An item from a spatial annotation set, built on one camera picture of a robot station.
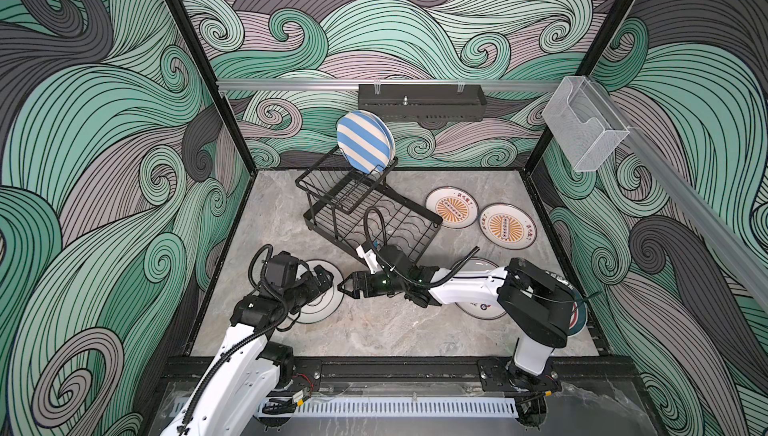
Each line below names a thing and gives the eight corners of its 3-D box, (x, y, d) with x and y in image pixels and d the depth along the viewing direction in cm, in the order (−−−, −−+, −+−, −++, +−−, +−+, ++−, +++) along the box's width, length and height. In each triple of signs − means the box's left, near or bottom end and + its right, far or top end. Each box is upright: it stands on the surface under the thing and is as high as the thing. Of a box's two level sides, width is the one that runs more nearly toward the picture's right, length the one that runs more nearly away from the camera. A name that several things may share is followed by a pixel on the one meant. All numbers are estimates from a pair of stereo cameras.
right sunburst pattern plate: (486, 250, 99) (488, 246, 97) (474, 206, 111) (476, 202, 109) (541, 250, 99) (544, 247, 97) (523, 206, 111) (525, 202, 110)
